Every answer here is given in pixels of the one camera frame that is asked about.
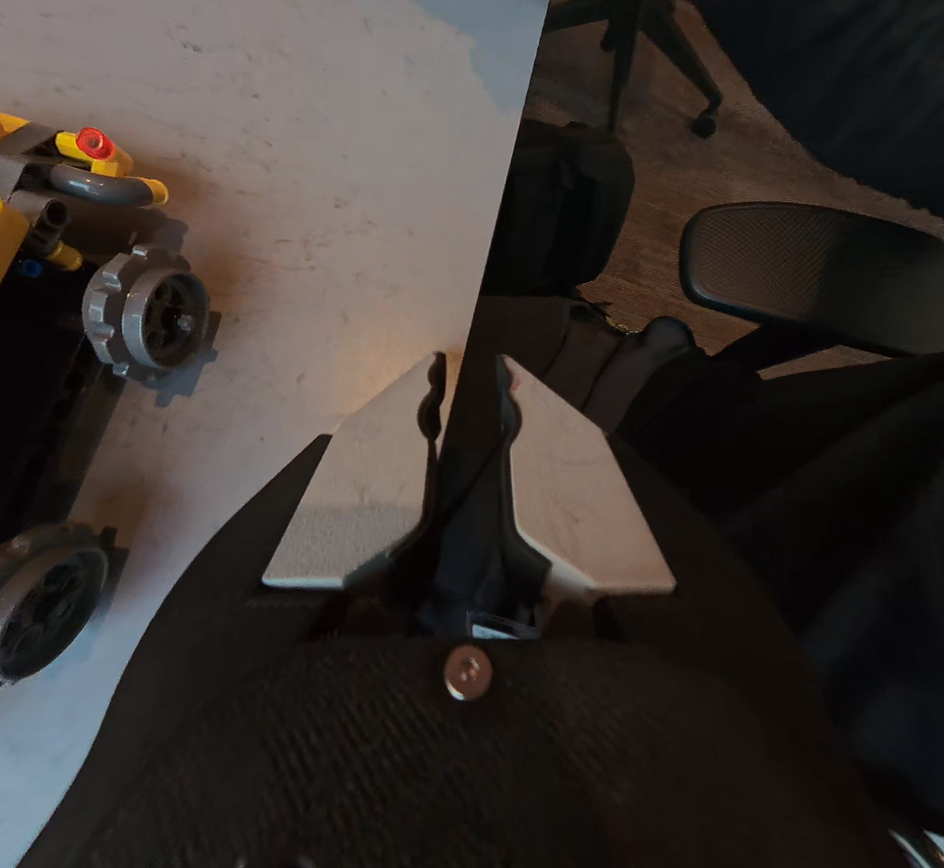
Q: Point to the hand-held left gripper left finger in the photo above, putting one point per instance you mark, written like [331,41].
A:
[354,499]

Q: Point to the black chair armrest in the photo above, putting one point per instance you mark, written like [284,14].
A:
[811,263]

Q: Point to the black office chair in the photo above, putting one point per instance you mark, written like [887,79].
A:
[627,34]

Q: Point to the yellow toy vehicle model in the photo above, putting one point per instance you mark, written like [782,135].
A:
[147,315]

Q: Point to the black backpack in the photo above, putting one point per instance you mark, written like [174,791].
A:
[560,211]

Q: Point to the grey desk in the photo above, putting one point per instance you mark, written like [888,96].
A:
[310,145]

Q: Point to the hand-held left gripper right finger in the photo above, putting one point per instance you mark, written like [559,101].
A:
[582,506]

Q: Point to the dark brown bag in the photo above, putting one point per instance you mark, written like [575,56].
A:
[546,351]

